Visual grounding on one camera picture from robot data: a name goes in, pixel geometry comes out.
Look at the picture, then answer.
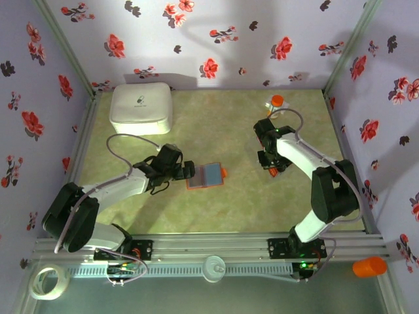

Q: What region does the aluminium frame post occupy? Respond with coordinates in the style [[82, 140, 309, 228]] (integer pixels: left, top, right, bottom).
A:
[[9, 260, 42, 314], [321, 0, 384, 96], [31, 0, 101, 97], [376, 261, 405, 314]]

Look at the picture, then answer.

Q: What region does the pill bottle with orange cap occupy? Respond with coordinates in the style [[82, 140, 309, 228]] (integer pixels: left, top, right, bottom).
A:
[[266, 94, 285, 118]]

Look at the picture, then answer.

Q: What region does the aluminium frame rail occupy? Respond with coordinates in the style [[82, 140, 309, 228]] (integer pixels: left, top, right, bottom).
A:
[[48, 91, 102, 237], [322, 91, 382, 235]]

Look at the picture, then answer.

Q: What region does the circuit board with wires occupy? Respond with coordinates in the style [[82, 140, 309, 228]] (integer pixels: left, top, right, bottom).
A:
[[106, 260, 140, 285], [292, 260, 320, 283]]

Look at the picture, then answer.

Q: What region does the white slotted cable duct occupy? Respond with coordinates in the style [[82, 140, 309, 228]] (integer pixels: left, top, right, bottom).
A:
[[67, 263, 295, 279]]

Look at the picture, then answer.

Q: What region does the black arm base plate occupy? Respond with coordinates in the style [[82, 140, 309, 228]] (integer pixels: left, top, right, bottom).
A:
[[94, 239, 154, 262], [267, 237, 327, 260]]

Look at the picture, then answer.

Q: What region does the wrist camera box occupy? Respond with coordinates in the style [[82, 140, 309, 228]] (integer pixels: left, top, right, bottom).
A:
[[254, 118, 276, 140], [156, 143, 183, 171]]

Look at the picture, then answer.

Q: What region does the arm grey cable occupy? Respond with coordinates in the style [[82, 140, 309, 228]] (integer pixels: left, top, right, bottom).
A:
[[54, 133, 163, 285], [268, 109, 365, 283]]

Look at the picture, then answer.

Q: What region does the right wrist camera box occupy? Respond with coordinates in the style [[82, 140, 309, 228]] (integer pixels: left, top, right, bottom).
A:
[[254, 118, 276, 140]]

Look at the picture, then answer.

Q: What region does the orange plastic cup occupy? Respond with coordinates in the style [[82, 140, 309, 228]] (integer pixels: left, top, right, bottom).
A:
[[352, 256, 388, 279]]

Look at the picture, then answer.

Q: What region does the wide aluminium base rail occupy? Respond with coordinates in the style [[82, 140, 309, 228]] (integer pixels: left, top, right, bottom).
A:
[[32, 232, 390, 262]]

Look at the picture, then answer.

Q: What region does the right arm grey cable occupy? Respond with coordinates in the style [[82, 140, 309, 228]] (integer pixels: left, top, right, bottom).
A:
[[268, 109, 365, 283]]

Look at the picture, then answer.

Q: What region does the white medicine bag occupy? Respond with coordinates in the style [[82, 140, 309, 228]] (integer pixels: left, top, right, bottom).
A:
[[109, 82, 174, 137]]

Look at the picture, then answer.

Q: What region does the clear tape roll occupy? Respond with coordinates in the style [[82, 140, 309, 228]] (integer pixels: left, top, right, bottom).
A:
[[29, 263, 71, 301]]

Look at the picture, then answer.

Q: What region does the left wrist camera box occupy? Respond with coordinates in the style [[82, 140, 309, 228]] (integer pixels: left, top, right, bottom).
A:
[[156, 143, 183, 171]]

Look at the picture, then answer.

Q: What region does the left arm grey cable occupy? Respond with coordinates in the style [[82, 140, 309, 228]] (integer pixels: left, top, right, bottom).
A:
[[54, 133, 163, 285]]

